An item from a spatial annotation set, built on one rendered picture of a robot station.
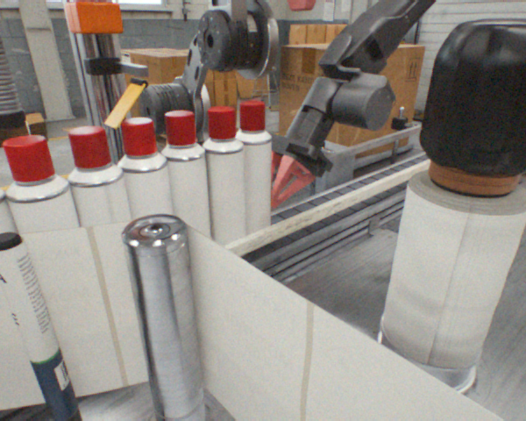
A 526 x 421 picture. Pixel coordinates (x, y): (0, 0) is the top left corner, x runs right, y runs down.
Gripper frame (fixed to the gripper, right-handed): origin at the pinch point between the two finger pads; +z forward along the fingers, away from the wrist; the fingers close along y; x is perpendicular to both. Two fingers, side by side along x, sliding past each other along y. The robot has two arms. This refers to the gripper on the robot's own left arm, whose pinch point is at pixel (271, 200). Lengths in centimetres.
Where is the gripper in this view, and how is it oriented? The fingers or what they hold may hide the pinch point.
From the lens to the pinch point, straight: 56.6
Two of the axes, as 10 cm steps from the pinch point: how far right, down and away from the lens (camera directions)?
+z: -4.8, 8.8, -0.1
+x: 6.0, 3.3, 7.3
